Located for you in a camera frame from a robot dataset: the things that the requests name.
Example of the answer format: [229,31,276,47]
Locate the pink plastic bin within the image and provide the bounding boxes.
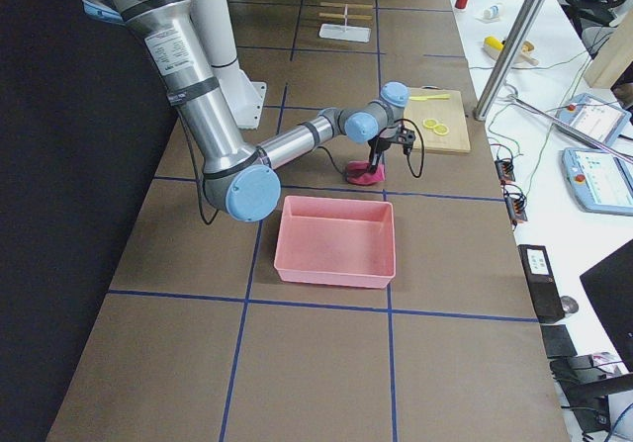
[274,196,397,289]

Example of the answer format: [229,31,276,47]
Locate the pink microfiber cloth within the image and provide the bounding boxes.
[343,161,386,186]

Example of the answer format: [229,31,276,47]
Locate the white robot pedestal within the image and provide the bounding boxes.
[191,0,267,130]

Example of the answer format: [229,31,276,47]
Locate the wooden rack dowel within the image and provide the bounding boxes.
[318,12,373,21]
[319,1,374,10]

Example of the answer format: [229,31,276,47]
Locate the yellow plastic knife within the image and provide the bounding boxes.
[408,93,451,102]

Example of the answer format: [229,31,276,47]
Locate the aluminium frame post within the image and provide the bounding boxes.
[473,0,545,122]

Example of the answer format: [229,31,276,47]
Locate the black power box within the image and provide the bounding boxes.
[517,244,565,323]

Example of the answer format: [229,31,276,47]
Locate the teach pendant tablet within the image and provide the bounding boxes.
[561,148,632,216]
[556,93,631,146]

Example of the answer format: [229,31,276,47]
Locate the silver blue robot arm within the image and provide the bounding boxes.
[83,0,414,221]

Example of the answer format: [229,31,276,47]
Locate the black monitor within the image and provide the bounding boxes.
[580,247,632,366]

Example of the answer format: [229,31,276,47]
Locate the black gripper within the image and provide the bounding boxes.
[367,126,416,173]

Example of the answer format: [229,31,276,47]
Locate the bamboo cutting board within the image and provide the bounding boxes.
[405,88,471,154]

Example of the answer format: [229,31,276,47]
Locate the lemon slice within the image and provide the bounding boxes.
[432,124,450,136]
[422,118,438,130]

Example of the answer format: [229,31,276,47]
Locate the white rack tray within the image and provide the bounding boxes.
[318,23,372,44]

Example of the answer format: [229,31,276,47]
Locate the small white bottle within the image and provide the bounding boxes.
[477,3,504,23]

